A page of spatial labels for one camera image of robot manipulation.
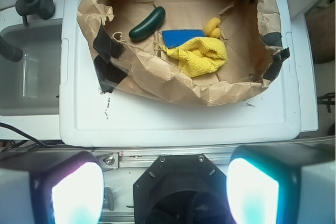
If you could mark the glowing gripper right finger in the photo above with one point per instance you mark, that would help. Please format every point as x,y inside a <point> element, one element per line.
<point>287,183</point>

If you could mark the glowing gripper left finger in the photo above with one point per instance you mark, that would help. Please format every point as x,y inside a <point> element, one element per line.
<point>51,187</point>

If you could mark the dark green plastic pickle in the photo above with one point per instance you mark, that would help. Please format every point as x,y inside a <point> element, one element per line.
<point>149,25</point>

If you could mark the white plastic bin lid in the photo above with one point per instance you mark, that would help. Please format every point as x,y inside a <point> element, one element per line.
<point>89,117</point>

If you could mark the grey toy sink basin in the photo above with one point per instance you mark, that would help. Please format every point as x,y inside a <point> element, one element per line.
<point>31,86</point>

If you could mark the yellow knitted cloth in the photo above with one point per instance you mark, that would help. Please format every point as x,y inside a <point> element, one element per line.
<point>199,55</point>

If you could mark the yellow plastic toy food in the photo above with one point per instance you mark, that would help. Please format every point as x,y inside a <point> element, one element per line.
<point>211,29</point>

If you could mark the black faucet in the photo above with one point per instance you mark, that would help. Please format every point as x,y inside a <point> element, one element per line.
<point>44,9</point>

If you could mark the crumpled brown paper bag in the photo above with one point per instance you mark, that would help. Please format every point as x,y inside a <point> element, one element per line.
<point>250,30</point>

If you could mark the blue sponge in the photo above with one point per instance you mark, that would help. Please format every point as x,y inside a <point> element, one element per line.
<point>175,38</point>

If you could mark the aluminium rail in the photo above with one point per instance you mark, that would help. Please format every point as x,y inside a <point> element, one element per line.
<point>111,159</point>

